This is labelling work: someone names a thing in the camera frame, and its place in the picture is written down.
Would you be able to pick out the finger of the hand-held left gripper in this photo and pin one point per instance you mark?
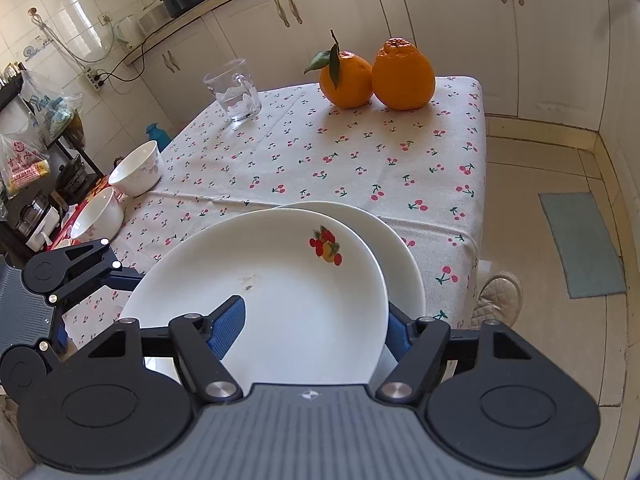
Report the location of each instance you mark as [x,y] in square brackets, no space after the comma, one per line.
[59,336]
[90,265]

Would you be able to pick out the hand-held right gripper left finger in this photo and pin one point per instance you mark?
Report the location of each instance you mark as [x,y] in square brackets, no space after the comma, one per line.
[227,327]

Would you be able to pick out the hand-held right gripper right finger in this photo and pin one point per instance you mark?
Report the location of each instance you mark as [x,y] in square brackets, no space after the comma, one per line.
[397,335]

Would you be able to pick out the white bowl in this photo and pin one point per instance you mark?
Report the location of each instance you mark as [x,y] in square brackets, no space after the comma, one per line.
[97,215]
[137,165]

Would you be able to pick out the large white flowered plate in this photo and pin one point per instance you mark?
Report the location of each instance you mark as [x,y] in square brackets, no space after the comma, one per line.
[400,270]

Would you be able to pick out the white plate with brown stain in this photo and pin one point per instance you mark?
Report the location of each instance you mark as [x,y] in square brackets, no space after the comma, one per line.
[300,300]

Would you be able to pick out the black metal rack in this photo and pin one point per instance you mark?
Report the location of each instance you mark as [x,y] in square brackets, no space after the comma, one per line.
[75,160]

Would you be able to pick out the person's white quilted slipper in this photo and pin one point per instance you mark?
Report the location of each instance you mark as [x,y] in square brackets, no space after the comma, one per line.
[497,297]

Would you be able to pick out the white printed plastic bag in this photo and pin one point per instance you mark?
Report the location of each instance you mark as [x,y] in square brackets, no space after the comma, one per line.
[22,165]

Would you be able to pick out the blue thermos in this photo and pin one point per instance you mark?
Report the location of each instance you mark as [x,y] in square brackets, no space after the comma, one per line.
[159,136]

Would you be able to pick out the clear plastic bag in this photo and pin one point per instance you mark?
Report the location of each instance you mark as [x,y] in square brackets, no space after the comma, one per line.
[50,105]

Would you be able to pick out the cherry print tablecloth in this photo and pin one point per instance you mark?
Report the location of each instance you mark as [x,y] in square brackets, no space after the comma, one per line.
[350,170]

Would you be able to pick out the white power strip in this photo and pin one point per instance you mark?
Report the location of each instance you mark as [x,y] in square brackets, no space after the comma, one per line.
[96,79]

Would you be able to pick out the green floor mat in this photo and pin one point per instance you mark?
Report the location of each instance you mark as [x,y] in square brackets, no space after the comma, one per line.
[582,245]

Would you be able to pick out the glass mug with water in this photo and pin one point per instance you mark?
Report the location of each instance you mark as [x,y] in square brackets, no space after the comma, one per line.
[235,95]

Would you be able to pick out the white electric kettle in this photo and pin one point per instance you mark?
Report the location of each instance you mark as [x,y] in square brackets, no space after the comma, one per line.
[125,32]

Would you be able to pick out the white rice cooker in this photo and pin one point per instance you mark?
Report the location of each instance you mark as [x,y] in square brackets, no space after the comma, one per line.
[152,17]

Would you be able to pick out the orange with leaf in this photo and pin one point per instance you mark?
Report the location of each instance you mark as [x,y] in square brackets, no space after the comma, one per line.
[350,82]

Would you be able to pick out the white kitchen cabinet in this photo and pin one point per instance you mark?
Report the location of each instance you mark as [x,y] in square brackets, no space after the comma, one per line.
[550,35]

